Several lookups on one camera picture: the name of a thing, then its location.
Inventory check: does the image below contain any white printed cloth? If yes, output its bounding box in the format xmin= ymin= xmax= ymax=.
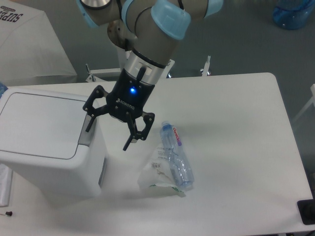
xmin=0 ymin=0 xmax=76 ymax=84

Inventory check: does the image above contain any crushed clear plastic bottle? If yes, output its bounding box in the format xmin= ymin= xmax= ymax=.
xmin=160 ymin=121 xmax=194 ymax=190

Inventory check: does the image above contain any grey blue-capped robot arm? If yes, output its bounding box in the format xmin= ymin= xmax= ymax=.
xmin=77 ymin=0 xmax=223 ymax=143

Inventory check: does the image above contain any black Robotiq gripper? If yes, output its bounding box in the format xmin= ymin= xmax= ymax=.
xmin=82 ymin=68 xmax=156 ymax=151

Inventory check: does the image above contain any white frame at right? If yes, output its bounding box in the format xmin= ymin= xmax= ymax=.
xmin=293 ymin=84 xmax=315 ymax=125

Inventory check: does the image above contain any crumpled white paper wrapper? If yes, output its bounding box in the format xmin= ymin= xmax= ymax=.
xmin=137 ymin=143 xmax=185 ymax=197

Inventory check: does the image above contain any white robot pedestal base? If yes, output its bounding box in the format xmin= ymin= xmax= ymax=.
xmin=86 ymin=47 xmax=211 ymax=83

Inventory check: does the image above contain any black device at edge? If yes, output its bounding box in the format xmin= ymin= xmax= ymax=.
xmin=297 ymin=199 xmax=315 ymax=225

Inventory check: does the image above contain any blue translucent water jug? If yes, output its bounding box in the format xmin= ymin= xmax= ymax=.
xmin=272 ymin=0 xmax=315 ymax=30

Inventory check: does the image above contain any white push-button trash can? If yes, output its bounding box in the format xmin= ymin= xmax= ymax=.
xmin=0 ymin=88 xmax=107 ymax=197

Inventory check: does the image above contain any small dark screw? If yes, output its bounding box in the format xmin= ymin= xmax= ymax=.
xmin=0 ymin=211 xmax=13 ymax=217

